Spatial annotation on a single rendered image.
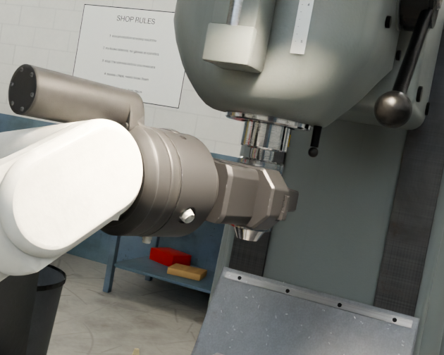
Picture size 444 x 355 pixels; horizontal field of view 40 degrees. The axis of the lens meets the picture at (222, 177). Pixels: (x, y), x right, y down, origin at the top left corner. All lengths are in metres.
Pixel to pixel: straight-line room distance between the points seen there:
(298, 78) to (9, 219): 0.27
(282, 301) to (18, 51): 5.72
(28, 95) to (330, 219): 0.63
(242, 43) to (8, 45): 6.17
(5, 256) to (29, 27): 6.14
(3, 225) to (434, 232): 0.70
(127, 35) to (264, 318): 4.95
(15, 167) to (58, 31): 5.89
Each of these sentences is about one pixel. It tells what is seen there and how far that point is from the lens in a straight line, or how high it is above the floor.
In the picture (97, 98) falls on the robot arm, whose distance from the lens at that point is 0.44.
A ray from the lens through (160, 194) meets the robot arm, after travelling 0.44.
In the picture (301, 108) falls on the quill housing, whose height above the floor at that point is 1.32.
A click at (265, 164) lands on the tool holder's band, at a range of 0.57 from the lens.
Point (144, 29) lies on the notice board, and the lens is 5.70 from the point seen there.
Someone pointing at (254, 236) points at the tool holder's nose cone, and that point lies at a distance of 0.59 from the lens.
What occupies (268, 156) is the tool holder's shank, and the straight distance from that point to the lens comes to 0.59.
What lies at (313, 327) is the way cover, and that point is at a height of 1.03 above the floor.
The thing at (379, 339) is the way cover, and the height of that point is 1.04.
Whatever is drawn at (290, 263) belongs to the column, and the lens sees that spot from 0.98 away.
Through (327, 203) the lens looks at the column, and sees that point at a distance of 0.96.
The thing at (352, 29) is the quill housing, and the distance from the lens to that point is 0.52.
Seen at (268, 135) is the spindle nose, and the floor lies 1.29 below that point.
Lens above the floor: 1.28
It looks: 3 degrees down
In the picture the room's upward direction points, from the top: 10 degrees clockwise
